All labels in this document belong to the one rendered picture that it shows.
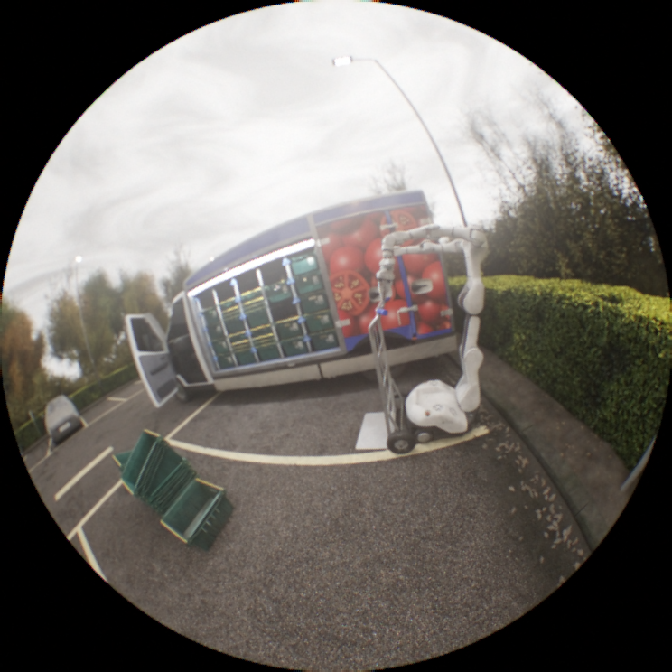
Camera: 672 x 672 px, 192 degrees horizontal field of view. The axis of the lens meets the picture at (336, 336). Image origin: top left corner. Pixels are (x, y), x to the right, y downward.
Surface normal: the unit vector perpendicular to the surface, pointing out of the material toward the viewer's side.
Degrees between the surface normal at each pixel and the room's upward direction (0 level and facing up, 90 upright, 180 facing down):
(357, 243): 90
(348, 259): 90
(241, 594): 0
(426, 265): 90
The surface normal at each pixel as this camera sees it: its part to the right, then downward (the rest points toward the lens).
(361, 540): -0.24, -0.95
